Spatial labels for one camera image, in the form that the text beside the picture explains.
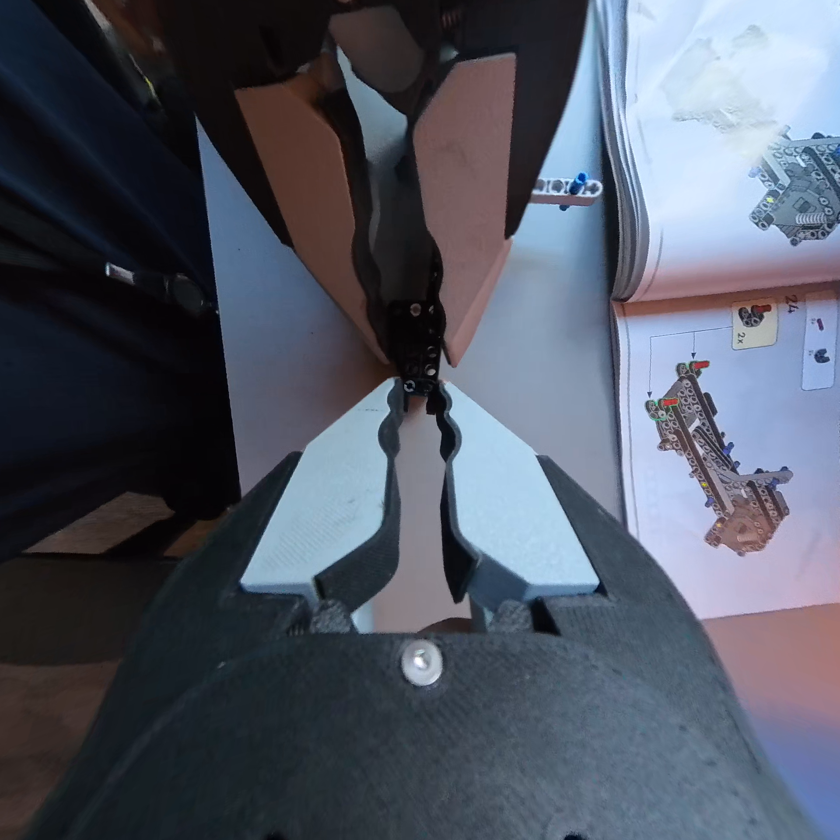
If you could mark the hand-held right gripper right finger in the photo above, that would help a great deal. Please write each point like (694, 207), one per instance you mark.
(518, 518)

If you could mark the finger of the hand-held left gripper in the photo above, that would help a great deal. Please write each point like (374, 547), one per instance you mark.
(469, 184)
(295, 177)

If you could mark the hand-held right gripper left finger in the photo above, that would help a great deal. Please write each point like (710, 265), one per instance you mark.
(315, 512)

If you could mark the black lego connector piece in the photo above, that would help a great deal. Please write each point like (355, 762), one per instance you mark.
(417, 348)

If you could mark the grey lego beam blue pins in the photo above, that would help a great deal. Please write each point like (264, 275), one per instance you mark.
(558, 188)

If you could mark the lego instruction booklet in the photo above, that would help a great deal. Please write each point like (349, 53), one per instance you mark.
(709, 407)

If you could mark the black knob lever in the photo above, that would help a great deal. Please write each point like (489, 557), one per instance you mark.
(184, 292)

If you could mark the person's navy clothing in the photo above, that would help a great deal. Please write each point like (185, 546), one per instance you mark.
(85, 394)

